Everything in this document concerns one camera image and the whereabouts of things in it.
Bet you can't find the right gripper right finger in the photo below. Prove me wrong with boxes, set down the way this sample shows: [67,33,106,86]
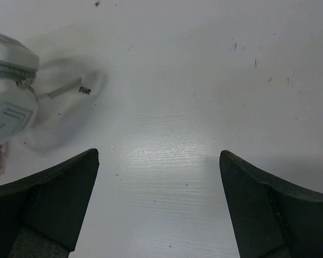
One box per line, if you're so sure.
[219,150,323,257]

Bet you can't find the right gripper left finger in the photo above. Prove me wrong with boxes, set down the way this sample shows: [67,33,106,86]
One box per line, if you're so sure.
[0,148,99,257]

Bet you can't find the white grey headphones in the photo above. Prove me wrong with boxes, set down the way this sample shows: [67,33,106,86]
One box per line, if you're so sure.
[0,34,83,145]

